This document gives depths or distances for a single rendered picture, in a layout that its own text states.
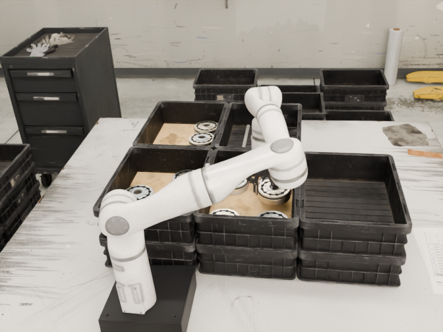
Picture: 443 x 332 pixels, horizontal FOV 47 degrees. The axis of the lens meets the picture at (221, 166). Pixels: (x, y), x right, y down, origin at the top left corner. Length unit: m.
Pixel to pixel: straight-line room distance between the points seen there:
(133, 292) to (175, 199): 0.30
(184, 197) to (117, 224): 0.17
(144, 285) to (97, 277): 0.33
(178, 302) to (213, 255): 0.21
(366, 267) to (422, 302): 0.18
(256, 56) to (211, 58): 0.43
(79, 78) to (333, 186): 1.74
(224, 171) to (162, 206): 0.16
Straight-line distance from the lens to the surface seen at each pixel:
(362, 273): 1.55
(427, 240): 1.80
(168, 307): 1.39
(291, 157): 1.16
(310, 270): 1.54
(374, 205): 1.69
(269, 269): 1.55
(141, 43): 5.06
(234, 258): 1.53
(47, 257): 1.78
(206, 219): 1.44
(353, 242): 1.48
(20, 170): 2.69
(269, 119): 1.33
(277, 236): 1.46
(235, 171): 1.17
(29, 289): 1.68
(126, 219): 1.20
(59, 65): 3.04
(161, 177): 1.82
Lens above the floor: 1.78
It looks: 31 degrees down
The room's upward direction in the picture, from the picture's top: 3 degrees counter-clockwise
